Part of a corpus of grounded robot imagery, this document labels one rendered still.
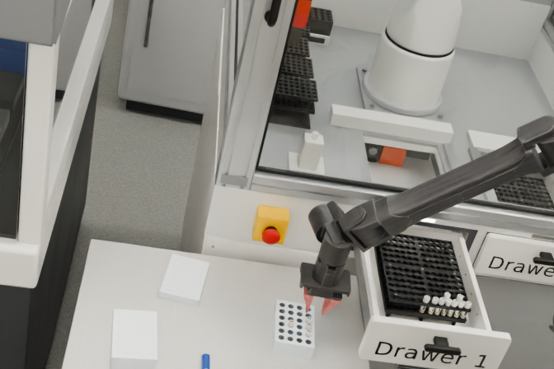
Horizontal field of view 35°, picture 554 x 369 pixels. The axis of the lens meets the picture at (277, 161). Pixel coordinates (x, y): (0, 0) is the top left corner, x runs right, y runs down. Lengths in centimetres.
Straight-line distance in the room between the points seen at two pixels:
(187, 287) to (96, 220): 138
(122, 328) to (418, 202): 62
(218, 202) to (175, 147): 174
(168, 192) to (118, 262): 148
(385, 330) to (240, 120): 52
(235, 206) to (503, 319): 76
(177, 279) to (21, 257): 35
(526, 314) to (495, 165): 75
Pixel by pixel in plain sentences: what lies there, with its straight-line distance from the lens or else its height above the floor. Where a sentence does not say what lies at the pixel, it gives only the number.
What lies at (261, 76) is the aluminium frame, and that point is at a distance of 180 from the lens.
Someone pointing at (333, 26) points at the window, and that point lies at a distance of 177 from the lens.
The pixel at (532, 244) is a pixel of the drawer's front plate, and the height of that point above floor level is 93.
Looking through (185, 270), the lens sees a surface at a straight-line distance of 198.
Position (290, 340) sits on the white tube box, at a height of 79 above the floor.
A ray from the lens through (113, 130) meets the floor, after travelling 375.
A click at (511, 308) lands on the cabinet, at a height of 71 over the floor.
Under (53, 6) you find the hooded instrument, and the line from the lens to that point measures 148.
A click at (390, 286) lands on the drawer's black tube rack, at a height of 87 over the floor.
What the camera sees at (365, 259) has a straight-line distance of 195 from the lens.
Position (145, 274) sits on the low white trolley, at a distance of 198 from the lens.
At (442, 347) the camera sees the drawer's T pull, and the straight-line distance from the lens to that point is 180.
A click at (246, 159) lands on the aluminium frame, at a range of 192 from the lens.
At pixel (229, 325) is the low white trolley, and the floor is 76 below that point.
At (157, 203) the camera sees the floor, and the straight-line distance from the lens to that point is 339.
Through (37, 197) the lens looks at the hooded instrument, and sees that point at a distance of 173.
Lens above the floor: 211
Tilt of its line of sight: 34 degrees down
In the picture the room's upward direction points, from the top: 14 degrees clockwise
